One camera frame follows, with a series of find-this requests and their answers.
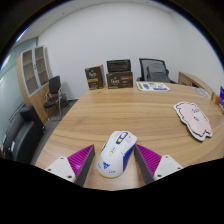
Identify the wooden side desk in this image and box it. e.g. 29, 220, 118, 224
177, 71, 214, 98

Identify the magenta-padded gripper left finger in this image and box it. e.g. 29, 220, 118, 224
44, 143, 96, 188

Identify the black visitor chair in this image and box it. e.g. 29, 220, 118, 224
43, 75, 69, 121

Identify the white sticker sheet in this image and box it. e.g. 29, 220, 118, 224
135, 81, 171, 93

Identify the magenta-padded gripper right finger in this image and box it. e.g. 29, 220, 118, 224
133, 143, 184, 186

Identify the black mesh office chair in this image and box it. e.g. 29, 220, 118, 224
138, 57, 177, 84

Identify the ceiling light panel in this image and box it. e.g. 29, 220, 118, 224
14, 26, 30, 44

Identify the dark brown carton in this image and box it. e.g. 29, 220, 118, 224
106, 59, 132, 74

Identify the wooden shelf cabinet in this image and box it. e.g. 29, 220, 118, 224
16, 45, 54, 124

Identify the small orange box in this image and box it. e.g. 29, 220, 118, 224
210, 92, 221, 106

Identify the black leather sofa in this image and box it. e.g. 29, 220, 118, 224
1, 105, 46, 164

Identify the pink pig-shaped mouse pad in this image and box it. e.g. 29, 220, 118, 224
173, 101, 214, 142

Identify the purple sign card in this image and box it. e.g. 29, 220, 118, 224
218, 85, 224, 113

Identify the white and blue computer mouse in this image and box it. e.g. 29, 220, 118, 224
96, 130, 138, 179

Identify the small brown cardboard box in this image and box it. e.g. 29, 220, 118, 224
84, 64, 107, 91

